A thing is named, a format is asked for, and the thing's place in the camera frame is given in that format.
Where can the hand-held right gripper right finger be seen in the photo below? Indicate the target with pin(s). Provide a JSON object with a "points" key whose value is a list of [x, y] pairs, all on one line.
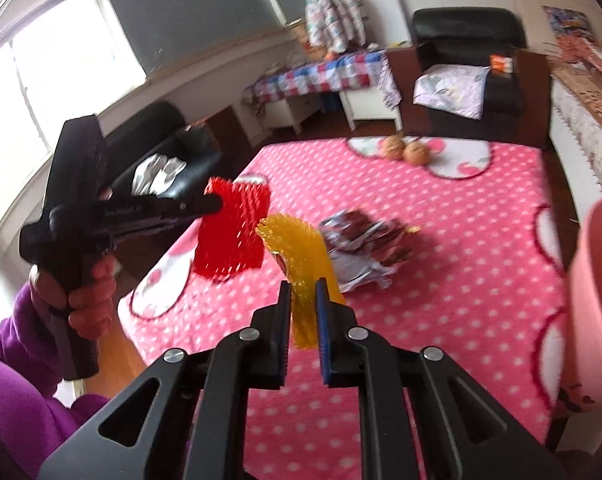
{"points": [[322, 340]]}

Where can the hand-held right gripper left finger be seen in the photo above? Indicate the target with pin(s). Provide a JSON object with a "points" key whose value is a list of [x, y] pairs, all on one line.
{"points": [[283, 340]]}

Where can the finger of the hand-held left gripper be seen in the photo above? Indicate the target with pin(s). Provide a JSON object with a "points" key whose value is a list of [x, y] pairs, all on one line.
{"points": [[146, 227], [201, 205]]}

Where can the red foam net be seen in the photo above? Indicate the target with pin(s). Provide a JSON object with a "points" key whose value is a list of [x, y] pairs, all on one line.
{"points": [[231, 240]]}

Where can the yellow foam net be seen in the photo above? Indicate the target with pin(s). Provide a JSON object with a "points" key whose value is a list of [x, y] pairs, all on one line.
{"points": [[306, 260]]}

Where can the pink plastic bucket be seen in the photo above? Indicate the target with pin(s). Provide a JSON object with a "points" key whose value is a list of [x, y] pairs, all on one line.
{"points": [[596, 300]]}

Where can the person's left forearm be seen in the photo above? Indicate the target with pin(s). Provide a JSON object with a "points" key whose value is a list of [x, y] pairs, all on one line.
{"points": [[11, 340]]}

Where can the person's left hand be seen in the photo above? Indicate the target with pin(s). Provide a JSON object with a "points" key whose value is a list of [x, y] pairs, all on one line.
{"points": [[93, 305]]}

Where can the white crumpled cloth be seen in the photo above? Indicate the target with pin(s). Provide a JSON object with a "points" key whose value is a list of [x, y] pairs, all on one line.
{"points": [[156, 175]]}

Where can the black leather armchair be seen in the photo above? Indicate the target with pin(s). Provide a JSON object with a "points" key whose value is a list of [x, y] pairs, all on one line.
{"points": [[166, 130], [466, 30]]}

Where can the window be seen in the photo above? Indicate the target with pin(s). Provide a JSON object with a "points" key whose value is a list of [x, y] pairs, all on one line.
{"points": [[41, 85]]}

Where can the crumpled foil wrapper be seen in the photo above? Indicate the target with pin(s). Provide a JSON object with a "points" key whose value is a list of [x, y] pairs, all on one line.
{"points": [[366, 255]]}

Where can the pink polka dot blanket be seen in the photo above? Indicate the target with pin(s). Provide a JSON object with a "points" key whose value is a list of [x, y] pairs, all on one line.
{"points": [[456, 285]]}

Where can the checkered tablecloth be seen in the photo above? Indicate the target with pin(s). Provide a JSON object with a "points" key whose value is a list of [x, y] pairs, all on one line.
{"points": [[321, 72]]}

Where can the white table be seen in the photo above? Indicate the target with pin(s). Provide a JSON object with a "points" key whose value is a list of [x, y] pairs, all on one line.
{"points": [[366, 105]]}

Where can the brown paper bag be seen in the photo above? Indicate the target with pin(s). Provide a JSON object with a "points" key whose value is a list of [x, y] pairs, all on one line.
{"points": [[301, 32]]}

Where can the grey roller blind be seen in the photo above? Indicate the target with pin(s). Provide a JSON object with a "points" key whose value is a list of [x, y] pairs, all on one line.
{"points": [[191, 5]]}

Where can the brown walnut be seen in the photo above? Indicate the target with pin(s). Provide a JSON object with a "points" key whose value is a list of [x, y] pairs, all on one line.
{"points": [[393, 147], [416, 152]]}

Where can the person's purple clothing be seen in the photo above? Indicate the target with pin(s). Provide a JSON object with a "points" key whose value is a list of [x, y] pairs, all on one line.
{"points": [[21, 420]]}

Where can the white patterned puffer jacket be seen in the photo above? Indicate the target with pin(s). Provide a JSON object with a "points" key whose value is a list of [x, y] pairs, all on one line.
{"points": [[331, 10]]}

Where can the white floral cloth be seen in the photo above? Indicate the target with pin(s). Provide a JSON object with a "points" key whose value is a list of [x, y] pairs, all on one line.
{"points": [[451, 92]]}

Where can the white bed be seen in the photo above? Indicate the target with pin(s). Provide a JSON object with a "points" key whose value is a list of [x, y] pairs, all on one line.
{"points": [[581, 150]]}

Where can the small orange box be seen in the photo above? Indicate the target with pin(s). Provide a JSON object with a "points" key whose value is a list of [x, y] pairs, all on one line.
{"points": [[501, 65]]}

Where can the brown leaf pattern blanket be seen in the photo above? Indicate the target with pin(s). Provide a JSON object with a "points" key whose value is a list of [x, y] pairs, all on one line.
{"points": [[591, 100]]}

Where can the polka dot quilt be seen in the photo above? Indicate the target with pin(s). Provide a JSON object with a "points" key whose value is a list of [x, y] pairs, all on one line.
{"points": [[591, 55]]}

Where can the colourful cartoon pillow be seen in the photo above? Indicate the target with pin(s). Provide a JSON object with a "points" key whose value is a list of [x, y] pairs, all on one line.
{"points": [[568, 22]]}

